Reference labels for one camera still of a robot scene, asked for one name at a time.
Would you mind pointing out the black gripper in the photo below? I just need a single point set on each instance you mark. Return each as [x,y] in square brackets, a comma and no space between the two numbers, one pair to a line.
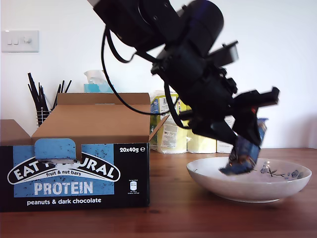
[208,99]

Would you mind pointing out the blue protein snack bar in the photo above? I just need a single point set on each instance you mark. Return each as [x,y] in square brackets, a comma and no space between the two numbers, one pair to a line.
[241,166]

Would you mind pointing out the Eat Natural carton box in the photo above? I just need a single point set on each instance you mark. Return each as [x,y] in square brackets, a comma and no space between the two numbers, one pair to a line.
[86,173]

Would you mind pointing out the small white printed carton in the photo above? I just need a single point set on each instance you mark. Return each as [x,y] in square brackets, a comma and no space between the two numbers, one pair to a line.
[223,147]

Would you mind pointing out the white floral ceramic plate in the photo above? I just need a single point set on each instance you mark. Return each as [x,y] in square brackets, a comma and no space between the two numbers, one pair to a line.
[247,191]

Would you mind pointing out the teal tissue box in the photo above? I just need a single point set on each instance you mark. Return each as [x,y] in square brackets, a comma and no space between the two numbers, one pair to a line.
[95,88]

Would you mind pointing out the yellow paper towel pack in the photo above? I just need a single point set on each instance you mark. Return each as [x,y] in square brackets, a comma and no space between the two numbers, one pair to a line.
[173,138]

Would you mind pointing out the white tissue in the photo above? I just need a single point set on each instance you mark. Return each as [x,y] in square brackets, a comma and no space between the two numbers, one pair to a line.
[94,75]

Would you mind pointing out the black reed stick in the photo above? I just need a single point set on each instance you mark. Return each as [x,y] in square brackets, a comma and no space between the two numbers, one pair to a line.
[62,86]
[33,94]
[55,98]
[68,86]
[39,87]
[36,89]

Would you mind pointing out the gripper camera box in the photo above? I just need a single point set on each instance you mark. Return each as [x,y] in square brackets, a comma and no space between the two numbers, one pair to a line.
[227,54]

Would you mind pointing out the white wall light switch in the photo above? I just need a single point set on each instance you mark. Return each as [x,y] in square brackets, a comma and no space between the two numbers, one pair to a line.
[20,41]

